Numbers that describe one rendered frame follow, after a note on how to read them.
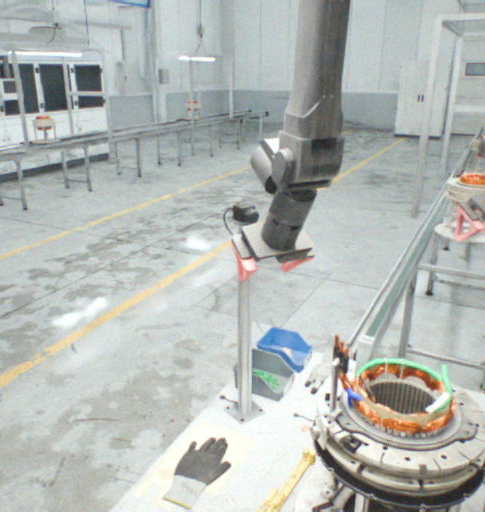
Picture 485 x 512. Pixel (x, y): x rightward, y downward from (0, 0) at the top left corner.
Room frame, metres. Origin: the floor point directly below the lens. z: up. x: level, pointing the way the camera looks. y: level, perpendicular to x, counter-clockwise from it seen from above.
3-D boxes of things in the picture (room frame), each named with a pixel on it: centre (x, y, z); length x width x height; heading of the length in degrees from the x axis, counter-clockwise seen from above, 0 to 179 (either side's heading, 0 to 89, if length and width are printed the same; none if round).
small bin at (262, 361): (1.31, -0.07, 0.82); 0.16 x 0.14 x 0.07; 62
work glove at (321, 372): (1.35, -0.28, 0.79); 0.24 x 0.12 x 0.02; 153
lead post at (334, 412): (0.76, -0.17, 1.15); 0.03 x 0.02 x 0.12; 139
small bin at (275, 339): (1.46, -0.14, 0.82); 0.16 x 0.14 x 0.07; 64
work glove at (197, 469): (0.95, 0.11, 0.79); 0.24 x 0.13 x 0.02; 153
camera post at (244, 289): (1.18, 0.00, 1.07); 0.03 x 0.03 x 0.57; 38
